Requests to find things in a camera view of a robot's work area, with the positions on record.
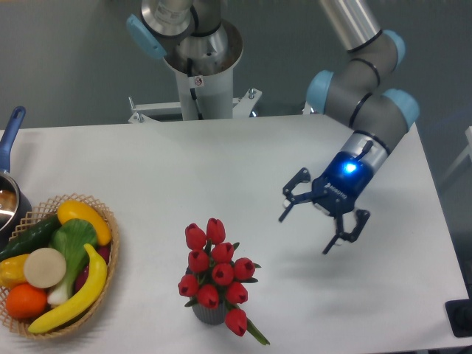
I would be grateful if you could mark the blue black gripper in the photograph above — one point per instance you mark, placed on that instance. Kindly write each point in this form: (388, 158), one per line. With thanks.
(341, 184)

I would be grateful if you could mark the red tulip bouquet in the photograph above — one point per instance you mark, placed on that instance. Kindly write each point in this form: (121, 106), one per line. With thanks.
(214, 276)

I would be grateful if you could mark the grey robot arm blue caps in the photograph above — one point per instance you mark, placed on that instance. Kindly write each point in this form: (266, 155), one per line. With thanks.
(378, 122)

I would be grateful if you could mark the dark grey ribbed vase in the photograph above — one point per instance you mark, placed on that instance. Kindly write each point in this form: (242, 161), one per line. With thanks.
(210, 316)

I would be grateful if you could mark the black device at edge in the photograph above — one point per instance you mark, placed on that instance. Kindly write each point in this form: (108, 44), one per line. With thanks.
(459, 316)

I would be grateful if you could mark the dark red vegetable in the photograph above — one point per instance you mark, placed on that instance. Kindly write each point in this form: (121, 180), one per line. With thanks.
(104, 252)

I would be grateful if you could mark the green bok choy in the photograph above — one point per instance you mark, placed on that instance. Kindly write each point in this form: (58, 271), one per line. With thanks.
(69, 240)

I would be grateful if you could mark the yellow banana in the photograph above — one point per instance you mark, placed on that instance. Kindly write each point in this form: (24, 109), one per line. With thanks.
(78, 303)

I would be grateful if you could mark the woven wicker basket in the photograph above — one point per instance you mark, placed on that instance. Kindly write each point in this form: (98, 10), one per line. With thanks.
(38, 213)

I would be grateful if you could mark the green cucumber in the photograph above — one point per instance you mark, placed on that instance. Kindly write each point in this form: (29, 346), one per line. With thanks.
(35, 237)

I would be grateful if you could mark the beige round disc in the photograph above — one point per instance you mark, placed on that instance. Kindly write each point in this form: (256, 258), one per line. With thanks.
(44, 268)

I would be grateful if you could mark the orange fruit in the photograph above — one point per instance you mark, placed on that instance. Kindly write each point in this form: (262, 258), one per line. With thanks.
(26, 301)

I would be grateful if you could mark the yellow bell pepper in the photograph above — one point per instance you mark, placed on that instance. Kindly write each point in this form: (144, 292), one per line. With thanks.
(12, 271)

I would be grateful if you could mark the white frame at right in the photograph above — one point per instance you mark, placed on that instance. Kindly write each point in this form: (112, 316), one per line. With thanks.
(458, 167)

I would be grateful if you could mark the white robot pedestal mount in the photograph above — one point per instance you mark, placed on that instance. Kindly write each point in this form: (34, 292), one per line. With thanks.
(203, 67)

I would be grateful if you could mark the blue handled saucepan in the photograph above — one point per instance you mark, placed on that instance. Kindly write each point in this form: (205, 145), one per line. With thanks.
(14, 204)

